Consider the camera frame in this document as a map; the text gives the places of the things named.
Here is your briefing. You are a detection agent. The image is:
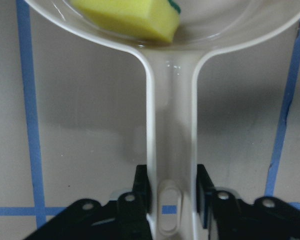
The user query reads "yellow green sponge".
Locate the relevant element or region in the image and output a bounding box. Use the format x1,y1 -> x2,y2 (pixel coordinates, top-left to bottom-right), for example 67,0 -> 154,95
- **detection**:
70,0 -> 181,43

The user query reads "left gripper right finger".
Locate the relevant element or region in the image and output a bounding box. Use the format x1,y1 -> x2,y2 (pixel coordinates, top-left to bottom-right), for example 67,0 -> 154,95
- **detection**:
196,164 -> 300,240

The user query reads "beige plastic dustpan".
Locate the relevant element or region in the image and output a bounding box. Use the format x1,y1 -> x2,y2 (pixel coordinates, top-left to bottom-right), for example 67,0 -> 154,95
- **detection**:
28,0 -> 300,240

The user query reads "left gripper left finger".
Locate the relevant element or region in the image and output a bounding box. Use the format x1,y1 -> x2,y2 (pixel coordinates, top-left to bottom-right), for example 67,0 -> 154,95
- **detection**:
27,165 -> 153,240

